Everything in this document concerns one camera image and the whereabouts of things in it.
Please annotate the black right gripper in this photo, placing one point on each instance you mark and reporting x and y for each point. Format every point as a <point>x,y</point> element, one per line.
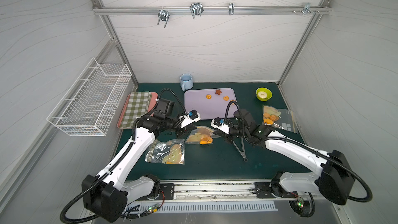
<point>231,132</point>

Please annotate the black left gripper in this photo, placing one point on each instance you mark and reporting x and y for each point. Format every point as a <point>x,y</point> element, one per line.
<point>180,127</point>

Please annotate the clear zip bag underneath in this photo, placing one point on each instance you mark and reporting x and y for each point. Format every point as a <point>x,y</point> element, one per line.
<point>201,135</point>

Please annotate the lavender plastic tray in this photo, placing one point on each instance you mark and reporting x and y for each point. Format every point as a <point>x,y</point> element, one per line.
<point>208,108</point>

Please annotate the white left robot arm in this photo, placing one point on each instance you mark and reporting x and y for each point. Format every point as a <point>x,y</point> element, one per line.
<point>146,129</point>

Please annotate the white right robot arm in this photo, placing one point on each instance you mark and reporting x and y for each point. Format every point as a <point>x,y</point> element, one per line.
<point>330,173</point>

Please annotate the clear zip bag with duck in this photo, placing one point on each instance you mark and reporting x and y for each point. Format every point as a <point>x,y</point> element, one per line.
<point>170,152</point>

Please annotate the pink tray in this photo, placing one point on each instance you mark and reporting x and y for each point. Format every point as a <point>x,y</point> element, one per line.
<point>154,99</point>

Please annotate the green plastic bowl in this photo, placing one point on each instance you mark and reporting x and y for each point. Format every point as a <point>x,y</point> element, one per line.
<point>269,93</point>

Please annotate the light blue ceramic mug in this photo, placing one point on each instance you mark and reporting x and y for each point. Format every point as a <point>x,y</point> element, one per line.
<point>186,82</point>

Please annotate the white vent strip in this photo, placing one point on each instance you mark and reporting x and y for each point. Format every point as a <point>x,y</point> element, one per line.
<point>218,207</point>

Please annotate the metal hook clamp left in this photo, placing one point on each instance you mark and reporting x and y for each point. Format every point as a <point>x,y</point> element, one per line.
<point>163,16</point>

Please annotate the metal hook clamp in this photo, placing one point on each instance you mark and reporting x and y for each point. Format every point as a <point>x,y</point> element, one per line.
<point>306,10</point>
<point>196,9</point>
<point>163,16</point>

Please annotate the metal hook clamp middle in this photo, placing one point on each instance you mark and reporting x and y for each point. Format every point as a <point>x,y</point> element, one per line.
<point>196,9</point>

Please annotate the metal hook small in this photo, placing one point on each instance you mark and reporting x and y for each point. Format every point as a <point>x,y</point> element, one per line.
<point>231,9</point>

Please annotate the metal hook clamp right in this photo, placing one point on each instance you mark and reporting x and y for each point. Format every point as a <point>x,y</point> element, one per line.
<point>306,10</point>

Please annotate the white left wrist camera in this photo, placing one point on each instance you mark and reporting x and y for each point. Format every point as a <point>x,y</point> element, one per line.
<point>189,118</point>

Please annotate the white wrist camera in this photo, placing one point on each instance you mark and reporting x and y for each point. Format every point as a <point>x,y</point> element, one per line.
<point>189,118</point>
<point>220,126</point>

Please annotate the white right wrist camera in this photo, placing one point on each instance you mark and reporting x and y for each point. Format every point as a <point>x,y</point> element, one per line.
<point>220,126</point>

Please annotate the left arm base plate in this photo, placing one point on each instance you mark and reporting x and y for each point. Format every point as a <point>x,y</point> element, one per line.
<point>162,190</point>

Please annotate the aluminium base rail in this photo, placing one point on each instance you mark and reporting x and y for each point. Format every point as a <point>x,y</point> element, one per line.
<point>214,189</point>

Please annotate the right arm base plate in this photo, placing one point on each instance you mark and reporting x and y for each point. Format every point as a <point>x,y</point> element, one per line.
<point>268,190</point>

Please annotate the white wire basket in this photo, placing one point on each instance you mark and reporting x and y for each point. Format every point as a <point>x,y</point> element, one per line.
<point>89,105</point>

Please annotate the aluminium top rail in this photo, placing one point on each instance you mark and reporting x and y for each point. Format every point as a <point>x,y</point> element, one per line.
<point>213,10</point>

